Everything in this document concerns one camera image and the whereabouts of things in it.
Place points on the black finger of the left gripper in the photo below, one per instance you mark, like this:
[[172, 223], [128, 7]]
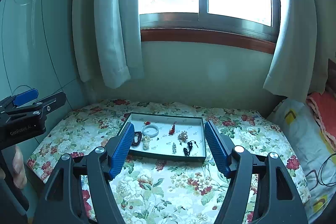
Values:
[[38, 109]]

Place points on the floral bed cover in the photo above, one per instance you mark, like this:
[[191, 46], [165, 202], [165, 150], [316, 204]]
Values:
[[161, 191]]

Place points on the person's hand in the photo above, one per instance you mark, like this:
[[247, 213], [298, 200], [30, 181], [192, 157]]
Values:
[[14, 160]]

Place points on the pearl flower brooch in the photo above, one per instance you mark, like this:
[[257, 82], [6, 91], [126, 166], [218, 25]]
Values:
[[182, 137]]

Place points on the left white curtain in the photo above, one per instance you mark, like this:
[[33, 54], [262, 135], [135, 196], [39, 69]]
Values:
[[107, 40]]

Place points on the white pillow yellow pattern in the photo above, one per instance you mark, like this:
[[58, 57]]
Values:
[[313, 155]]

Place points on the silver rhinestone brooch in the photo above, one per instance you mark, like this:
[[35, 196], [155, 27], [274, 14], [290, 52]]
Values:
[[174, 148]]

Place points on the right white curtain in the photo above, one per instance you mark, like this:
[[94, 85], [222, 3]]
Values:
[[305, 44]]

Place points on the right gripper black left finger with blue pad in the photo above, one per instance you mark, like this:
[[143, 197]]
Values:
[[62, 199]]

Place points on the brown wooden window sill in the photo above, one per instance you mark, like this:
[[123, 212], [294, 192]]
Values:
[[206, 37]]

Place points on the pink orange blanket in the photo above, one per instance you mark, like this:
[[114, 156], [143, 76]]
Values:
[[323, 107]]

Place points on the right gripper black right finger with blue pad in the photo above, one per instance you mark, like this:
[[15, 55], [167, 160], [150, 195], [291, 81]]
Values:
[[277, 200]]

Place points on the white curtain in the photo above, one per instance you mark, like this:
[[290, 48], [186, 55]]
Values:
[[107, 40], [305, 44]]

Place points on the black bead tassel pendant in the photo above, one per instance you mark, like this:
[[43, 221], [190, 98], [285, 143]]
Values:
[[187, 150]]

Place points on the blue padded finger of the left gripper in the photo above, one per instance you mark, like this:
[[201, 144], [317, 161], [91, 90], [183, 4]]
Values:
[[12, 102]]

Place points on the red knotted cord charm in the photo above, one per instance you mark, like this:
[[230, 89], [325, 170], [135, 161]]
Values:
[[172, 130]]

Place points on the white jade bangle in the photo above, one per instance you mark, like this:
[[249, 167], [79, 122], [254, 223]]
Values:
[[150, 130]]

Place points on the dark green jewelry tray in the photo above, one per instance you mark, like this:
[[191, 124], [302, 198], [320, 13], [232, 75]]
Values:
[[162, 149]]

